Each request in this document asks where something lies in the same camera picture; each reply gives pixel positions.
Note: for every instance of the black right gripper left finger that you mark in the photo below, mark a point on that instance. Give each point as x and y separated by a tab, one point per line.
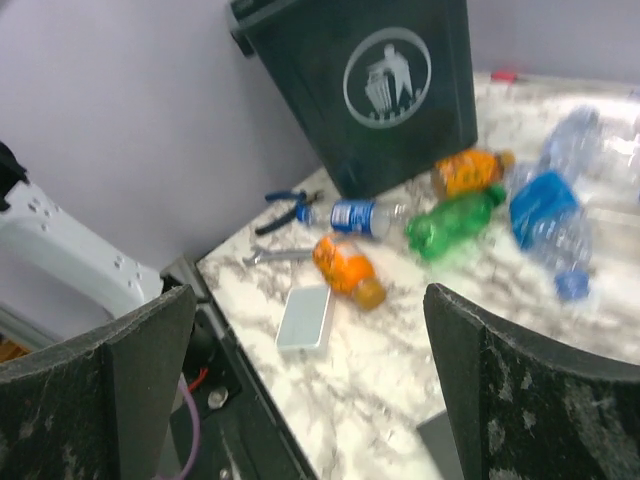
97	406

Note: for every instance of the black rectangular box centre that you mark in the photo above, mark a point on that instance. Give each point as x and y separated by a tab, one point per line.
437	436

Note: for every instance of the white grey rectangular case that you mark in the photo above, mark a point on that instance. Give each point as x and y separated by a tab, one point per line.
307	319

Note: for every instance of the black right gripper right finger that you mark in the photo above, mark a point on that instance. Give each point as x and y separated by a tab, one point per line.
524	406

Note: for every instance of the silver wrench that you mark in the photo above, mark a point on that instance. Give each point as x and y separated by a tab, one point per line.
262	255

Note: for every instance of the green plastic bottle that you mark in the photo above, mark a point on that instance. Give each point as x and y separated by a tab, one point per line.
432	234

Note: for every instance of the red blue pen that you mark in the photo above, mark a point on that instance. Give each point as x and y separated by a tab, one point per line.
508	77

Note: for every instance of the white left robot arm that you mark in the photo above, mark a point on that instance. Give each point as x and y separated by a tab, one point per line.
39	230

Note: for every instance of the dark green plastic bin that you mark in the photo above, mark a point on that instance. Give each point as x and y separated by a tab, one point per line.
382	89

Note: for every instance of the orange juice bottle lying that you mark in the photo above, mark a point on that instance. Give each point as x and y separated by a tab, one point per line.
348	271

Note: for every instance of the light blue label water bottle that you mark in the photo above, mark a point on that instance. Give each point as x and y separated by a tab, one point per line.
550	225

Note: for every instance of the blue label bottle left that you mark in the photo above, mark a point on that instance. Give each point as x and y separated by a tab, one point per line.
368	218

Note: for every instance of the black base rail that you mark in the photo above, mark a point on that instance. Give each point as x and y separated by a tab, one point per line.
237	431

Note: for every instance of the small orange juice bottle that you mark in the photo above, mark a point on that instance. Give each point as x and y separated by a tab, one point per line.
470	170

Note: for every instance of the clear crushed water bottle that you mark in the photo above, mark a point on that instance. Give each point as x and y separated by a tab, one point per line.
592	144

